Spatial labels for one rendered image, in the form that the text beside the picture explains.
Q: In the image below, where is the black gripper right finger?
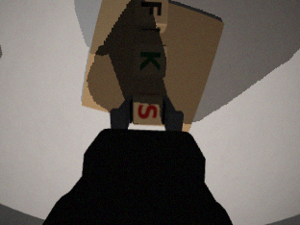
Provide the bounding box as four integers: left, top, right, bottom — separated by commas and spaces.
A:
162, 96, 184, 131

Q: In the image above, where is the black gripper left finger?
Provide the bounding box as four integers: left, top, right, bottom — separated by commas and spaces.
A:
110, 94, 134, 129

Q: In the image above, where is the tan flat mat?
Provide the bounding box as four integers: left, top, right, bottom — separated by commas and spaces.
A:
82, 0, 224, 132

